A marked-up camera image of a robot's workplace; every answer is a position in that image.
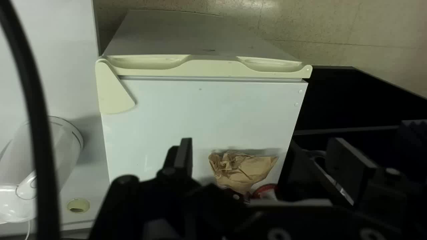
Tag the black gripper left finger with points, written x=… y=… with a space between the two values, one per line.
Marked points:
x=182 y=161

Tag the white mini fridge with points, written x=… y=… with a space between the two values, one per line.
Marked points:
x=208 y=121

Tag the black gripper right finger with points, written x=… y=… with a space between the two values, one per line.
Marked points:
x=351 y=171

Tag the white electric kettle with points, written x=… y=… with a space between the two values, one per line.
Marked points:
x=61 y=147

